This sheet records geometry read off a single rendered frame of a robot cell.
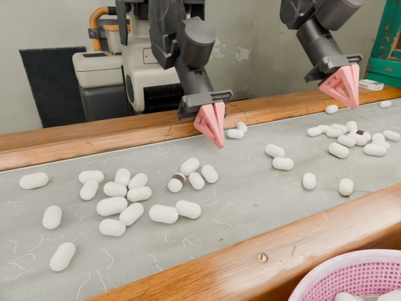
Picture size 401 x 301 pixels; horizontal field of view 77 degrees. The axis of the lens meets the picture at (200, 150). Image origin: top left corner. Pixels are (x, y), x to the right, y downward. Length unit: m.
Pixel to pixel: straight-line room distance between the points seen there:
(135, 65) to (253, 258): 0.80
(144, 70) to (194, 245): 0.72
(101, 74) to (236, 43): 1.89
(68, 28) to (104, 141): 1.86
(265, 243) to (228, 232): 0.06
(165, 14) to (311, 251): 0.45
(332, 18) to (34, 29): 2.05
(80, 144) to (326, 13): 0.53
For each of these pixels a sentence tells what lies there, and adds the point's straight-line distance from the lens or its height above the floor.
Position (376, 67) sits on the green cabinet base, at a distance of 1.09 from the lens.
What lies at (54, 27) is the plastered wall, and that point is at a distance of 2.32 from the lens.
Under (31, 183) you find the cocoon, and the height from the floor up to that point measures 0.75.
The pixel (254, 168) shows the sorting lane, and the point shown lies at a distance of 0.44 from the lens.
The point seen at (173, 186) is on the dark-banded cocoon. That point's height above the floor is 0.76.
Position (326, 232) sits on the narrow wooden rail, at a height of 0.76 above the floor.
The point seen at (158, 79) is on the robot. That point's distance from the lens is 0.94.
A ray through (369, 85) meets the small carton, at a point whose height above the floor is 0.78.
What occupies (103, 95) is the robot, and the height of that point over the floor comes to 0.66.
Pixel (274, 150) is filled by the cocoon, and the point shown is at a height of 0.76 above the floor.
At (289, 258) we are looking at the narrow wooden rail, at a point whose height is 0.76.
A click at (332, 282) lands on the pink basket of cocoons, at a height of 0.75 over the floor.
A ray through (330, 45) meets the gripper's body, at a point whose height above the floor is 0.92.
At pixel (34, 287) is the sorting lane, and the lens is 0.32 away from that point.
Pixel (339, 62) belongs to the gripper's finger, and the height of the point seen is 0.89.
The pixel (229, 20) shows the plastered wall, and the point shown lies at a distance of 2.78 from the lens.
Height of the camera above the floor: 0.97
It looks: 28 degrees down
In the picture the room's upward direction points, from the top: straight up
